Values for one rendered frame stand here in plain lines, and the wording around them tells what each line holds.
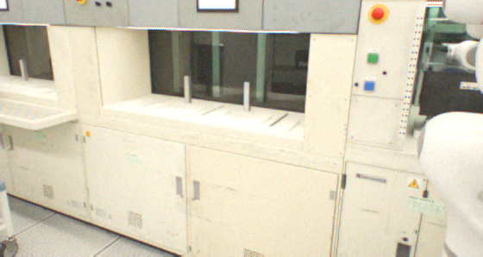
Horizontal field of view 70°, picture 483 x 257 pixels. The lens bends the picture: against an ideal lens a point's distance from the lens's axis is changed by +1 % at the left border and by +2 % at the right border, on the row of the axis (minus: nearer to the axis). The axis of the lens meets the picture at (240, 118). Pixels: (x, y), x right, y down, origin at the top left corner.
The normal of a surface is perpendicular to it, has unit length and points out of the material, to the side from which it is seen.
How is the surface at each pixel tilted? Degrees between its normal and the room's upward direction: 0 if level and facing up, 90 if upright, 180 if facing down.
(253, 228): 90
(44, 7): 90
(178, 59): 90
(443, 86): 89
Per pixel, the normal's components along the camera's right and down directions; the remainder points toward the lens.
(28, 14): -0.44, 0.24
